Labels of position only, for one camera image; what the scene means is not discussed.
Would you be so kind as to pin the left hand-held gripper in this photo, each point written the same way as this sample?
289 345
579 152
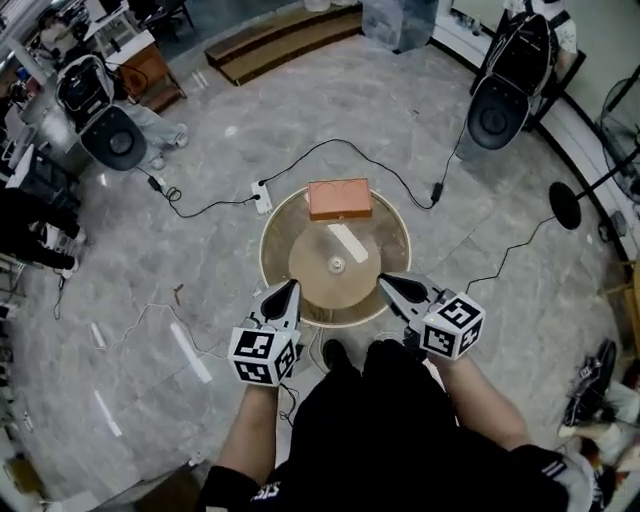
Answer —
260 355

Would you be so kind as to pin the black standing fan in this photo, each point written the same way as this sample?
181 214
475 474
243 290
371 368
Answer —
565 205

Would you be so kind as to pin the black mesh waste bin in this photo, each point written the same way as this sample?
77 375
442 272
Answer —
620 222

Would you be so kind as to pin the clear plastic bin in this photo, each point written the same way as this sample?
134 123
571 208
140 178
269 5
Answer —
400 25

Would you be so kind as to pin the white power strip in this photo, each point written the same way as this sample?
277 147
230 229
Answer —
98 335
261 197

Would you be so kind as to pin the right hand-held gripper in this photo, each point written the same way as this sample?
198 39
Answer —
452 325

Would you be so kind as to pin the person's black shoe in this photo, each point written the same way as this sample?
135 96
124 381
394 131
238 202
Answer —
334 355

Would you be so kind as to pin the black bag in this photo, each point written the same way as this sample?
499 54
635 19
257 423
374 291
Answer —
600 370

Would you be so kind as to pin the brown wooden desk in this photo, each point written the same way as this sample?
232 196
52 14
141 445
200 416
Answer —
145 70

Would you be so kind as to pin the person's left forearm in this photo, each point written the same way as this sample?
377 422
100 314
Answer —
247 430

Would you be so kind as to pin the low wooden table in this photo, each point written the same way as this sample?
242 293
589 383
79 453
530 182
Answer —
632 300

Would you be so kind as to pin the wooden step platform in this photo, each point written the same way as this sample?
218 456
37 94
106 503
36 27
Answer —
280 47

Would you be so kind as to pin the small brown stick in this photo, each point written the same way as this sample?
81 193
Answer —
178 294

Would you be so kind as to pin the person's light grey garment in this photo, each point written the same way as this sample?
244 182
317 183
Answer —
582 480

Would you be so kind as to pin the person's black clothing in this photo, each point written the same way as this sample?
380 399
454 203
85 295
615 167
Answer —
390 440

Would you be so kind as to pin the orange rectangular box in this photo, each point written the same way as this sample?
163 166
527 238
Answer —
340 197

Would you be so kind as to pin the white top black frame table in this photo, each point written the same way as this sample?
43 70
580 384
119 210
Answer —
22 170

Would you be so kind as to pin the round beige tub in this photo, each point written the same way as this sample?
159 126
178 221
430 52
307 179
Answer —
280 250

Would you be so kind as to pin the person's right forearm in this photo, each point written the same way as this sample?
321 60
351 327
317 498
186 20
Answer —
485 400

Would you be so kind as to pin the dark brown furniture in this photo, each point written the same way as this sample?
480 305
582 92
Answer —
160 492

